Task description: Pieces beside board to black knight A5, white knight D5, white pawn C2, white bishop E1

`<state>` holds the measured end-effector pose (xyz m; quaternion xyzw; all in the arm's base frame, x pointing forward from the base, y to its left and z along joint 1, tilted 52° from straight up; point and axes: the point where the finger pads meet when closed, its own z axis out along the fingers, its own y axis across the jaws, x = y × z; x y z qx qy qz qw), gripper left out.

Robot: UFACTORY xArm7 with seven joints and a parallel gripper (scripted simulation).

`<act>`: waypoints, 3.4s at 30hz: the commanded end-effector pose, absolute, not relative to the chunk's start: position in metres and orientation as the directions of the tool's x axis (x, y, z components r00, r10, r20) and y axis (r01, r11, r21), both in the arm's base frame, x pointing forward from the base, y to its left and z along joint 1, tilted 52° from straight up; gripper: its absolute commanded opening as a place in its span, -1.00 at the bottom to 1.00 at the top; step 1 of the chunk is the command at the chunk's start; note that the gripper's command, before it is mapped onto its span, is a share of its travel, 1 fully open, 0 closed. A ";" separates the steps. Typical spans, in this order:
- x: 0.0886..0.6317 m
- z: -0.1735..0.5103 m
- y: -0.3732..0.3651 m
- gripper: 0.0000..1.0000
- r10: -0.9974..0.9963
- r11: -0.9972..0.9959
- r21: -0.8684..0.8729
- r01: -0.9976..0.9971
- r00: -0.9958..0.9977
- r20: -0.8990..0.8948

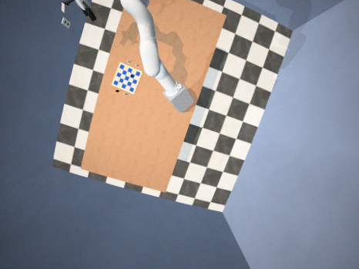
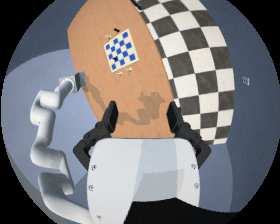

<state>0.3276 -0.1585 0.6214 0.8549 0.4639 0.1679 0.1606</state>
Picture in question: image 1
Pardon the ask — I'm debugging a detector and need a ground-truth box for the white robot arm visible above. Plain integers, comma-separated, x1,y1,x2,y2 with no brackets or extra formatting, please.
62,0,183,96

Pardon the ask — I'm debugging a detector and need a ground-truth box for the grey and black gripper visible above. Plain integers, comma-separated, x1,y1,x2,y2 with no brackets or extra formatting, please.
75,0,96,21

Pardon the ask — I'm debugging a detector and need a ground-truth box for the blue and cream chessboard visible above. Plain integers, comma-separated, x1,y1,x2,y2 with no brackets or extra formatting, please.
112,62,143,94

